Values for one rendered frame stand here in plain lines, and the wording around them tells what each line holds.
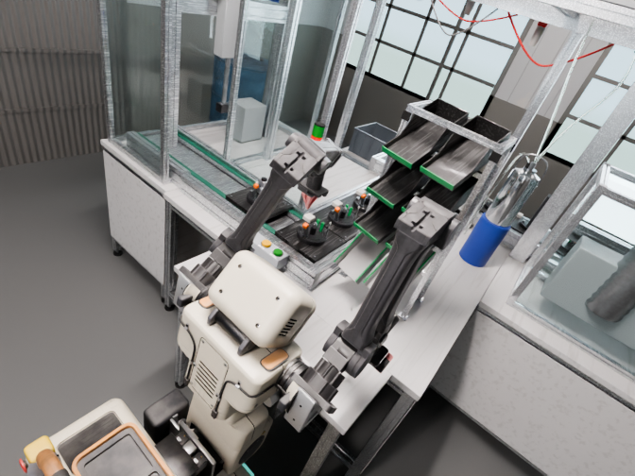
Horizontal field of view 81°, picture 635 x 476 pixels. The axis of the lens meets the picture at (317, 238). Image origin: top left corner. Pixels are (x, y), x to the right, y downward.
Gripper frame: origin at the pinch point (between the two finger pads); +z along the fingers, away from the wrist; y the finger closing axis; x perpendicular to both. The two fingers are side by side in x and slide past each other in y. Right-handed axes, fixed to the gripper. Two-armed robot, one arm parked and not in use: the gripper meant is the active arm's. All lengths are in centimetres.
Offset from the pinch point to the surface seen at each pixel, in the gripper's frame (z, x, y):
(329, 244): 26.6, -21.2, -2.9
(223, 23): -36, -43, 105
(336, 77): -38, -33, 23
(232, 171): 29, -28, 71
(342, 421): 37, 35, -54
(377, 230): 2.6, -15.3, -23.7
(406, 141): -31.4, -21.5, -18.9
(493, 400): 88, -66, -103
